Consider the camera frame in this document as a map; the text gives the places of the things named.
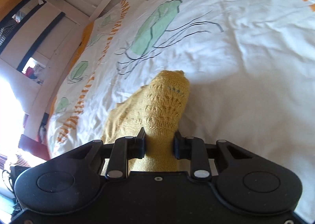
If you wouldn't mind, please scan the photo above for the yellow knitted sweater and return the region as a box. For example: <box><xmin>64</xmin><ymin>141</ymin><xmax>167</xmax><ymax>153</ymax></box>
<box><xmin>101</xmin><ymin>70</ymin><xmax>190</xmax><ymax>172</ymax></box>

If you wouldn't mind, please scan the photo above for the white patterned duvet cover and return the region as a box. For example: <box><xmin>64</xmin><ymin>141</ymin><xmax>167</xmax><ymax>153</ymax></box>
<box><xmin>47</xmin><ymin>0</ymin><xmax>314</xmax><ymax>223</ymax></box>

